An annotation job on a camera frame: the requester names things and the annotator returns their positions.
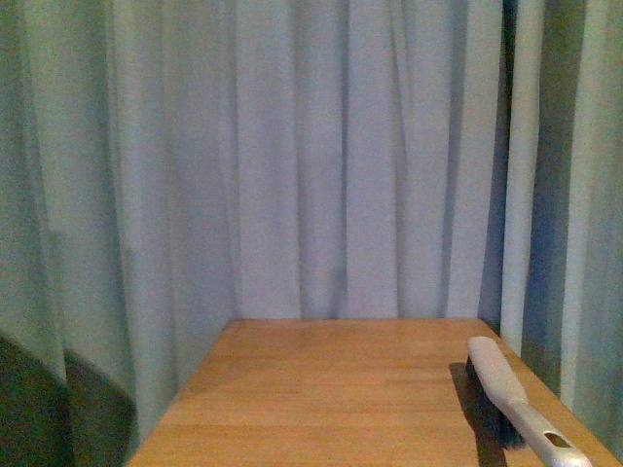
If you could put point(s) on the wooden nightstand with drawers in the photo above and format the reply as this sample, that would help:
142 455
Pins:
367 392

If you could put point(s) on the white handled black bristle brush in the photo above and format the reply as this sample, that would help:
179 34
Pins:
507 413

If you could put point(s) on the grey curtain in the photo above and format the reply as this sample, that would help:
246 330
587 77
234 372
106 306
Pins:
167 166

